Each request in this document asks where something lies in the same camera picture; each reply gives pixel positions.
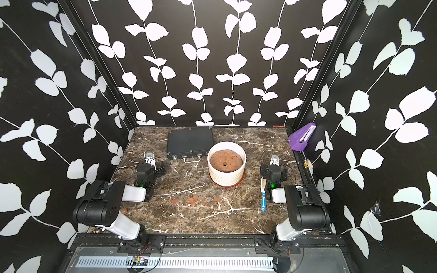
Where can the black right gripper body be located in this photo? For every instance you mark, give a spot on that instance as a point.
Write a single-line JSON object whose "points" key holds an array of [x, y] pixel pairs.
{"points": [[266, 169]]}

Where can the purple wall bracket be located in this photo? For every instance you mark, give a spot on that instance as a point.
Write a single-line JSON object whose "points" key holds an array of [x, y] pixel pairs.
{"points": [[298, 140]]}

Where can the blue white scrub brush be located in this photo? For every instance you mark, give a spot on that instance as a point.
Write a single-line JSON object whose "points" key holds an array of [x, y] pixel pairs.
{"points": [[264, 200]]}

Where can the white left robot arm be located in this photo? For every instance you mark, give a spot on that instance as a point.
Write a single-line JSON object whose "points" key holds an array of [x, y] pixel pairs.
{"points": [[101, 204]]}

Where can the black hard case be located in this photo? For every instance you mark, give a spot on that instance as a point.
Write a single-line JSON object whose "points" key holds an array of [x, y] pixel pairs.
{"points": [[189, 143]]}

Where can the orange pot saucer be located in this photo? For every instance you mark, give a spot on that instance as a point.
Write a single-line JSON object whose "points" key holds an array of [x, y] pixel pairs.
{"points": [[227, 180]]}

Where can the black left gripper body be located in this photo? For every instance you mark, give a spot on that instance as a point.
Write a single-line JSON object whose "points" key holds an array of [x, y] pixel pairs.
{"points": [[156, 172]]}

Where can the white perforated cable strip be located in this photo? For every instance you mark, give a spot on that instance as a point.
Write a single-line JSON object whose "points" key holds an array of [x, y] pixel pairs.
{"points": [[208, 263]]}

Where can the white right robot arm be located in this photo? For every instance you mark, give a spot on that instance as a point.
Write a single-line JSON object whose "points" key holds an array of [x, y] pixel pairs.
{"points": [[305, 211]]}

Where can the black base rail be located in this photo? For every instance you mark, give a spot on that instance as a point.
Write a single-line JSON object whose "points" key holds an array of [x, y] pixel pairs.
{"points": [[261, 244]]}

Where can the white ceramic pot with mud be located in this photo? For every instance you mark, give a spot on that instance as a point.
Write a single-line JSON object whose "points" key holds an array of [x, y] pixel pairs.
{"points": [[226, 157]]}

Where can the brown mud clump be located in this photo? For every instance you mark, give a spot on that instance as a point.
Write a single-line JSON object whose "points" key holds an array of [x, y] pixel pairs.
{"points": [[191, 201]]}

